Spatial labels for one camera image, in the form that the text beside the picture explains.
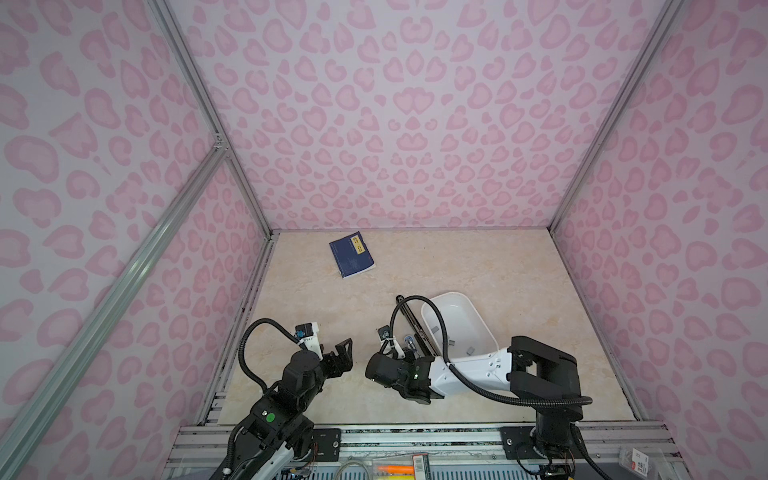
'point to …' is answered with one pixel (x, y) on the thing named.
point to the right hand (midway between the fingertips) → (387, 358)
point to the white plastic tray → (467, 333)
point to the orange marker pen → (397, 469)
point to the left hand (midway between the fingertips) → (340, 340)
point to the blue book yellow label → (352, 255)
